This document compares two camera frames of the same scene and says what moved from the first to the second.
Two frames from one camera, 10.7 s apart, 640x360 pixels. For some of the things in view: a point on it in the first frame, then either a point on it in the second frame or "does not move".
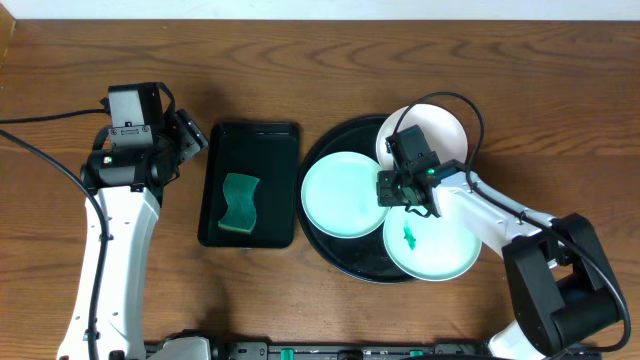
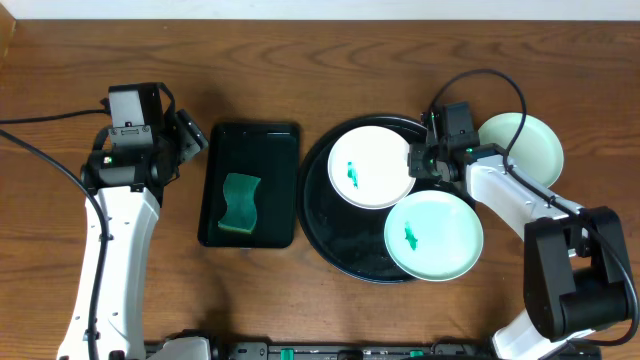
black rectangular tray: x=268 y=151 does not move
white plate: x=440 y=131 → x=368 y=168
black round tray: x=363 y=256 does not move
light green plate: x=339 y=195 → x=538 y=150
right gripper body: x=393 y=190 → x=427 y=162
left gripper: x=189 y=133 does not move
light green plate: x=429 y=248 does not move
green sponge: x=241 y=213 does not move
